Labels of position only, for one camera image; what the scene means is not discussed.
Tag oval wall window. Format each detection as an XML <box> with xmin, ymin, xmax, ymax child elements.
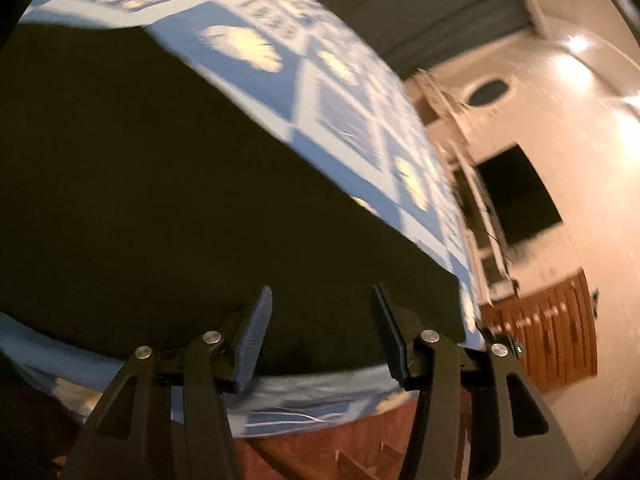
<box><xmin>465</xmin><ymin>76</ymin><xmax>511</xmax><ymax>107</ymax></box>

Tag black pants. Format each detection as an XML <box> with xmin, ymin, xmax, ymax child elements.
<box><xmin>0</xmin><ymin>22</ymin><xmax>481</xmax><ymax>376</ymax></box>

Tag blue printed bedsheet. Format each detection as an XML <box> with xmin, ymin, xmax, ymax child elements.
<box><xmin>0</xmin><ymin>0</ymin><xmax>483</xmax><ymax>438</ymax></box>

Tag wooden bed frame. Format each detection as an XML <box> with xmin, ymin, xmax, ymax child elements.
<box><xmin>230</xmin><ymin>395</ymin><xmax>471</xmax><ymax>480</ymax></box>

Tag white wall shelf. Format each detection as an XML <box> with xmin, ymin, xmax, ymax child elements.
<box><xmin>415</xmin><ymin>67</ymin><xmax>521</xmax><ymax>303</ymax></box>

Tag dark grey curtain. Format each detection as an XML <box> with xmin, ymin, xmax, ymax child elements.
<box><xmin>260</xmin><ymin>0</ymin><xmax>533</xmax><ymax>73</ymax></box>

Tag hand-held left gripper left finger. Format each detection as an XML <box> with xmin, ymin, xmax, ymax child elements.
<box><xmin>60</xmin><ymin>285</ymin><xmax>274</xmax><ymax>480</ymax></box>

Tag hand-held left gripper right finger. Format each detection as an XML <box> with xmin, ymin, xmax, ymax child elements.
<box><xmin>370</xmin><ymin>282</ymin><xmax>583</xmax><ymax>480</ymax></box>

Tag black wall television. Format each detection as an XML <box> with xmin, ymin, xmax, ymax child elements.
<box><xmin>475</xmin><ymin>143</ymin><xmax>564</xmax><ymax>248</ymax></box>

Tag wooden cabinet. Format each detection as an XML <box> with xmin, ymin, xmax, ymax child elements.
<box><xmin>480</xmin><ymin>267</ymin><xmax>599</xmax><ymax>395</ymax></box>

